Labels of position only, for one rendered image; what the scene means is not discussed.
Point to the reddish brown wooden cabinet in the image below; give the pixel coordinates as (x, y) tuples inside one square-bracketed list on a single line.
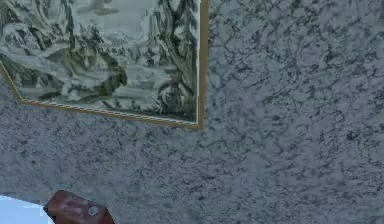
[(75, 210)]

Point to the gold framed landscape picture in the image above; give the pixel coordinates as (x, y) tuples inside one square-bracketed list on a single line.
[(100, 56)]

